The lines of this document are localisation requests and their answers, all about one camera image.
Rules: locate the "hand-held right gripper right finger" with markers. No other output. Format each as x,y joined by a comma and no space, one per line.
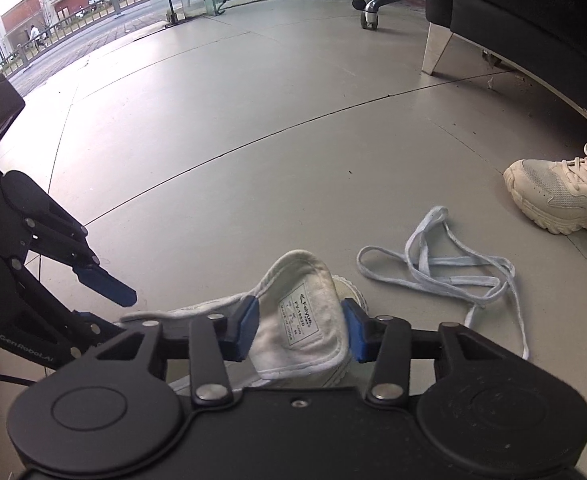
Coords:
356,330

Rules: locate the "black sofa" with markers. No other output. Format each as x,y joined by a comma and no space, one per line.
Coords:
523,0

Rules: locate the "street fence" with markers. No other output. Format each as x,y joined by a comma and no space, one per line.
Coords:
21,56

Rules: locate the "white canvas shoe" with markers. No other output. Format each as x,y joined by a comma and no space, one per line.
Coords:
298,290

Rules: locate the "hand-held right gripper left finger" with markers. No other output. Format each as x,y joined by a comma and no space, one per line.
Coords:
243,330

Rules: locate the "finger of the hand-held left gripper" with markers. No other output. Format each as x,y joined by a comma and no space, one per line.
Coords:
90,332
108,287

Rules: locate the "light blue shoelace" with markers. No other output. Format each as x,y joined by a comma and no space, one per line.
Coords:
420,265

